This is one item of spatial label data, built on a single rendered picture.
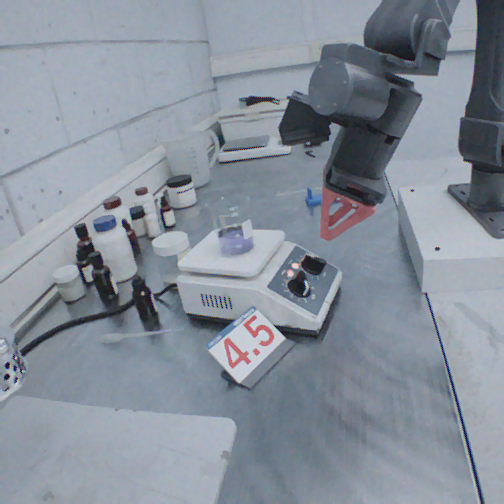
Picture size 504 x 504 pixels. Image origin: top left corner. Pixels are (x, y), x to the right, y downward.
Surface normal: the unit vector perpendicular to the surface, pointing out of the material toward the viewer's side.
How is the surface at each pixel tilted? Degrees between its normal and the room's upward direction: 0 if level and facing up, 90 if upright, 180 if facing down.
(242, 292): 90
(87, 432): 0
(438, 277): 90
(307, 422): 0
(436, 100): 90
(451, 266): 90
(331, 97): 72
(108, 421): 0
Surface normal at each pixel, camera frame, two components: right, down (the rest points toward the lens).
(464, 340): -0.15, -0.89
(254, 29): -0.18, 0.46
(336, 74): -0.84, 0.06
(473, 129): -0.85, 0.26
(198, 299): -0.40, 0.46
